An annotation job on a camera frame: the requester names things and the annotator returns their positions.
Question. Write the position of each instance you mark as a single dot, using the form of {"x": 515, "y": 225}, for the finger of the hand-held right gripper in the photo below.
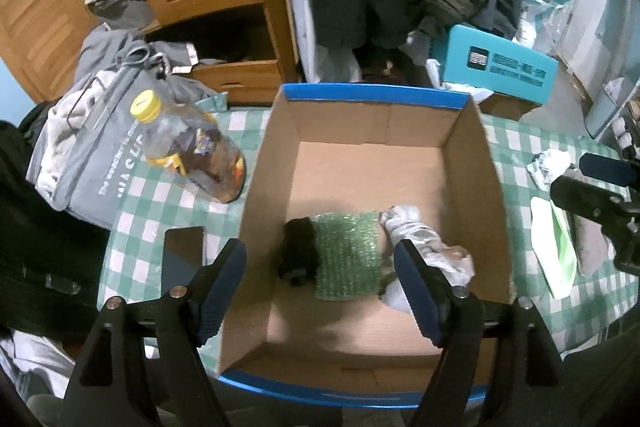
{"x": 590, "y": 202}
{"x": 610, "y": 171}

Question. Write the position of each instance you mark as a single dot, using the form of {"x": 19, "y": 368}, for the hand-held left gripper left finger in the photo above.
{"x": 220, "y": 297}

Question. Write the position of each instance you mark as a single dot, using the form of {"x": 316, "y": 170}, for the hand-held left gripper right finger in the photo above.
{"x": 420, "y": 297}

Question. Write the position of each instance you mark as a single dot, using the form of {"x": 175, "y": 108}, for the clear plastic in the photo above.
{"x": 397, "y": 299}

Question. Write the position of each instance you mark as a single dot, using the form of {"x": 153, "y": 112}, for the grey plush pouch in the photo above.
{"x": 590, "y": 242}

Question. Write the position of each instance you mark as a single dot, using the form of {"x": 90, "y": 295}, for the white sock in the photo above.
{"x": 550, "y": 164}

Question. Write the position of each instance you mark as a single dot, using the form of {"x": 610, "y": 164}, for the clear plastic wrap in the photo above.
{"x": 430, "y": 242}

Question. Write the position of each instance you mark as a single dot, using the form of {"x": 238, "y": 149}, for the light green sock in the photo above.
{"x": 550, "y": 247}

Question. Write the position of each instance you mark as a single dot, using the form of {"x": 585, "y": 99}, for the green bubble wrap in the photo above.
{"x": 345, "y": 252}

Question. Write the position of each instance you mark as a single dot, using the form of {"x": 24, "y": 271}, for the black sock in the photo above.
{"x": 300, "y": 247}

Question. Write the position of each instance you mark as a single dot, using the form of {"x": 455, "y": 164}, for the blue cardboard box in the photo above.
{"x": 360, "y": 167}

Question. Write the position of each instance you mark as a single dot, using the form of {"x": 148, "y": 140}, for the dark smartphone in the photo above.
{"x": 182, "y": 257}

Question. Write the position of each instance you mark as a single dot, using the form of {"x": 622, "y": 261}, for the light blue storage bin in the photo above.
{"x": 602, "y": 112}

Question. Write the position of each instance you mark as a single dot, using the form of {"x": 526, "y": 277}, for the green checked tablecloth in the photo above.
{"x": 150, "y": 207}

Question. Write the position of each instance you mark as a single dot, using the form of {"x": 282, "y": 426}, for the large brown cardboard box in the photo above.
{"x": 510, "y": 107}

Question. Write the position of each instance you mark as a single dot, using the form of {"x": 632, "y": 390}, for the plastic bottle yellow cap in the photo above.
{"x": 195, "y": 152}

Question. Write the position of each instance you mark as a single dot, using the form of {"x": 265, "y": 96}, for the teal box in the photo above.
{"x": 500, "y": 62}

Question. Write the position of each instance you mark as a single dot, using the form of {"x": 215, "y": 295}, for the clear plastic bag blue trim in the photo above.
{"x": 550, "y": 12}

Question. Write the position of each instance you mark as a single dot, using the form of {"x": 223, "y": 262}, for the grey tote bag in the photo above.
{"x": 95, "y": 157}

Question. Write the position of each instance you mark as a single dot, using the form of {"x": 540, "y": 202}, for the black backpack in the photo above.
{"x": 40, "y": 232}

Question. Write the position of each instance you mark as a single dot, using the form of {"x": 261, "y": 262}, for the white cloth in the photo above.
{"x": 30, "y": 367}

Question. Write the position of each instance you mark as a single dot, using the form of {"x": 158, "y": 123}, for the grey hoodie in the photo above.
{"x": 115, "y": 47}

